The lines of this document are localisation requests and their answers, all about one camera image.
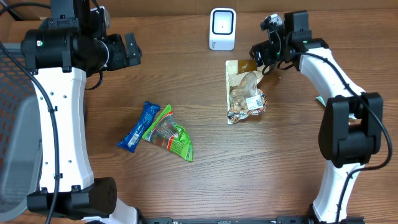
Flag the green snack bag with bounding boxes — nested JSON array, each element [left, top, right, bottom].
[[142, 105, 193, 162]]

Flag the grey plastic shopping basket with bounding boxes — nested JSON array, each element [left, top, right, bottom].
[[1, 52, 42, 222]]

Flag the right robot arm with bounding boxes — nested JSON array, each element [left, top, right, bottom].
[[250, 11, 389, 223]]

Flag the white barcode scanner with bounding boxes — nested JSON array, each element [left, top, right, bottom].
[[209, 7, 236, 51]]

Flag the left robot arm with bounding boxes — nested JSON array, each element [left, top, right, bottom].
[[21, 1, 144, 224]]

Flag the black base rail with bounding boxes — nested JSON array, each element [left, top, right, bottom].
[[139, 216, 364, 224]]

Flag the beige snack bag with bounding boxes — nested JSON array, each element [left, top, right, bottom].
[[225, 60, 267, 124]]

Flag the cardboard box wall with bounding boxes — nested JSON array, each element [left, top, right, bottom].
[[0, 0, 398, 22]]

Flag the blue snack bar wrapper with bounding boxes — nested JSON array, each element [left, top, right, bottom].
[[117, 101, 160, 152]]

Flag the teal snack packet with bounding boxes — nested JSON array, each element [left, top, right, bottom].
[[315, 96, 326, 107]]

